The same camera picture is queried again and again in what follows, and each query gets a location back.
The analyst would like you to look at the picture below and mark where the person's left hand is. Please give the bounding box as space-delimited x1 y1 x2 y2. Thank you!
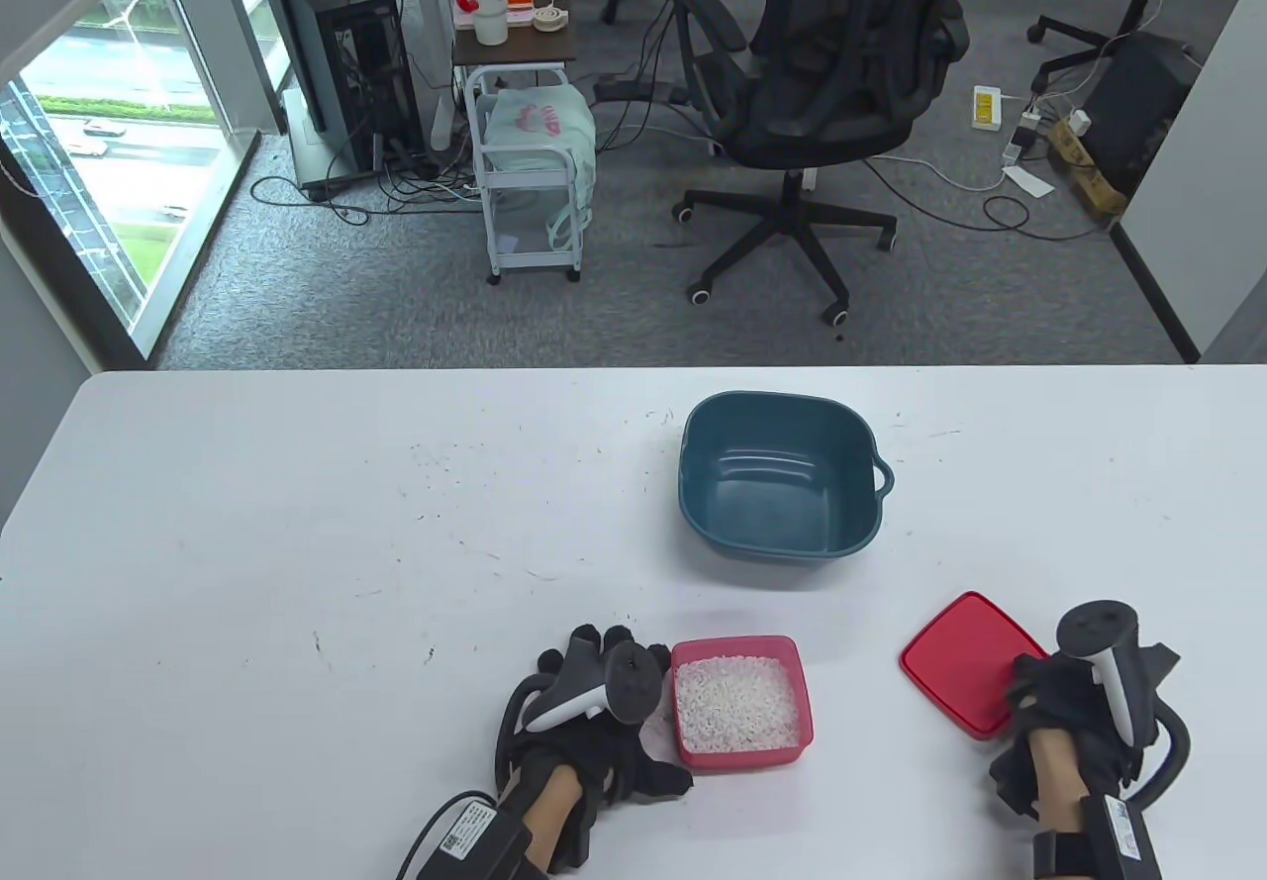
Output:
493 623 696 871

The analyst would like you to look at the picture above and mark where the person's right hand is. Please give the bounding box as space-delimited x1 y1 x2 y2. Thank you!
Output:
988 637 1182 817

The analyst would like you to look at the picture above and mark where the red container lid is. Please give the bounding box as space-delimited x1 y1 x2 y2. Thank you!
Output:
898 590 1053 743

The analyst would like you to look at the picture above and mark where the red plastic container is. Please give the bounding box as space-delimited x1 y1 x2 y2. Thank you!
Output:
669 634 816 773

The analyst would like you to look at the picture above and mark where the white rice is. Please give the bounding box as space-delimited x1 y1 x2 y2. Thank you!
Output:
675 654 800 753

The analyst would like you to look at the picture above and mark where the teal plastic basin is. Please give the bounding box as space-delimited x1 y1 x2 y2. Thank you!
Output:
678 391 896 564

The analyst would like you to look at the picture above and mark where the person's left forearm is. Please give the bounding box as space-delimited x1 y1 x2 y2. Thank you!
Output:
519 764 587 873

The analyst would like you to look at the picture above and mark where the black white left hand controller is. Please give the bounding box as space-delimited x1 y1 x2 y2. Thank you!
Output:
522 639 670 735

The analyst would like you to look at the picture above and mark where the black white hand controller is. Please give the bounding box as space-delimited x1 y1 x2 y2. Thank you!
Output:
522 639 670 735
1054 600 1195 808

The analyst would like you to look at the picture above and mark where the black white right hand controller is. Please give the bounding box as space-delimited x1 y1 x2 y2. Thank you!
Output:
1054 600 1195 808

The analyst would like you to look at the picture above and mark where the brown cardboard box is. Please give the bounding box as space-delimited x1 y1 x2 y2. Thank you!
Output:
1048 118 1130 221

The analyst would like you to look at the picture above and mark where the black floor box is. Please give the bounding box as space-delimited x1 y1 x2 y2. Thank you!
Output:
1073 31 1200 199

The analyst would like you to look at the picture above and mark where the pale green plastic bag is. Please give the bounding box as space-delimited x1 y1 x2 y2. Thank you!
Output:
482 86 599 250

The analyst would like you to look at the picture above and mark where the black mesh office chair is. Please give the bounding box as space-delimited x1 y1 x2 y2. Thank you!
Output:
671 0 973 327

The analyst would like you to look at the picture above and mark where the black power strip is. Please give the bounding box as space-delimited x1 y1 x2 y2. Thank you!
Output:
593 75 696 108

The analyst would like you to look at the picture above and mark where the white rolling cart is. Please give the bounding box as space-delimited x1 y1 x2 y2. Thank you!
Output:
452 0 583 285

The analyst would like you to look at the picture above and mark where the black computer tower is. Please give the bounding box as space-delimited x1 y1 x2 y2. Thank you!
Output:
265 0 423 201

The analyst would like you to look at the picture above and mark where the white desk leg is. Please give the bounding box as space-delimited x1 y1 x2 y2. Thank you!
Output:
400 0 457 154

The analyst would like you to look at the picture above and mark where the large glass window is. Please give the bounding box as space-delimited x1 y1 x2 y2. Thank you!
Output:
0 0 262 359

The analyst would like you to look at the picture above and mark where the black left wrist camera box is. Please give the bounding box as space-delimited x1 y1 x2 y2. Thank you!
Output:
415 795 551 880

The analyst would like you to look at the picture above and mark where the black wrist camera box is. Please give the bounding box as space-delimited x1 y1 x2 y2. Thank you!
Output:
415 795 551 880
1033 793 1165 880

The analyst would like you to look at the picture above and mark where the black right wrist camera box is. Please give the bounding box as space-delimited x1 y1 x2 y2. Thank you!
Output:
1033 793 1165 880

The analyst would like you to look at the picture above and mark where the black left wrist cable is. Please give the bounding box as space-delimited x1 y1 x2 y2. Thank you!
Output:
395 788 498 880

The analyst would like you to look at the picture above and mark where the long black floor cable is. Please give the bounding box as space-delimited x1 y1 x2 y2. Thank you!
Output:
864 155 1112 244

